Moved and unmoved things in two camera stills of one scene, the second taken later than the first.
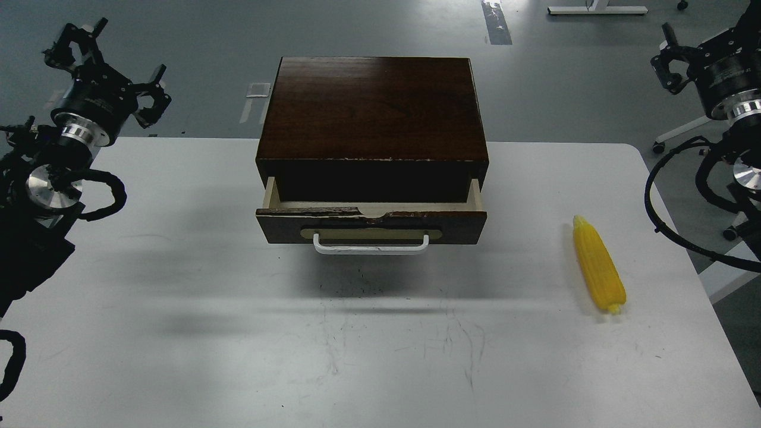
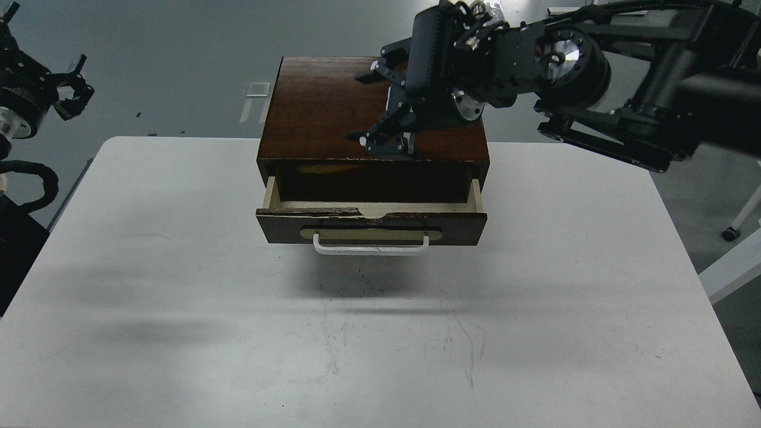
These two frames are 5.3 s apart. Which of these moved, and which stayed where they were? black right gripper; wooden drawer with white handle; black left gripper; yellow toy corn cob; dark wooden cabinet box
Moved: black right gripper; yellow toy corn cob; black left gripper
Stayed: wooden drawer with white handle; dark wooden cabinet box
